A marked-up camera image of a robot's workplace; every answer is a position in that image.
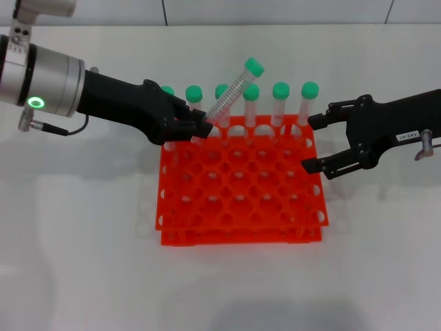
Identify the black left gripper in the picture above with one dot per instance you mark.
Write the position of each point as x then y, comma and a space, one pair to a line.
131, 107

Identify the orange plastic test tube rack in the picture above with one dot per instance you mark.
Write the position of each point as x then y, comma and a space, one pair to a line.
241, 179

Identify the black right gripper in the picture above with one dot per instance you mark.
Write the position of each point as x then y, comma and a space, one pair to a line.
379, 124

